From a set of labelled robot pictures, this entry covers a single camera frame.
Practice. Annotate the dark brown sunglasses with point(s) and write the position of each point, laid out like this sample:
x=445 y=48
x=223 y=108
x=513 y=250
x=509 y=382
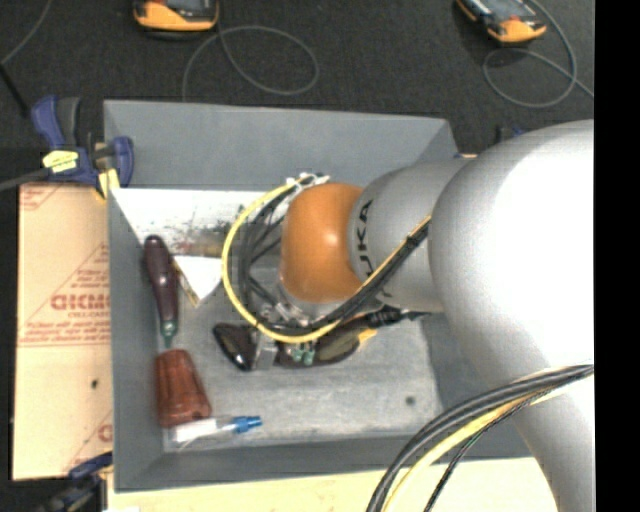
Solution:
x=234 y=344

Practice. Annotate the grey metal bin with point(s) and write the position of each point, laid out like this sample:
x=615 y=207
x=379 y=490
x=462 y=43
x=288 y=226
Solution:
x=310 y=400

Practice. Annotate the white tube with blue cap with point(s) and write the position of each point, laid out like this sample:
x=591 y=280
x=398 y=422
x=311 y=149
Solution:
x=210 y=429

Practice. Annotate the red-brown ribbed cone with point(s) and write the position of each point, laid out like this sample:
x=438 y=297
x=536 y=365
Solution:
x=179 y=390

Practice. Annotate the brown cardboard board, red print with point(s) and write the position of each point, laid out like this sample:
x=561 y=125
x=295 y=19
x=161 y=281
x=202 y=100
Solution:
x=55 y=280

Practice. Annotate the black cylinder on white bracket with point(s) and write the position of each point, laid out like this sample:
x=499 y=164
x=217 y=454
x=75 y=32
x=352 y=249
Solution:
x=386 y=317

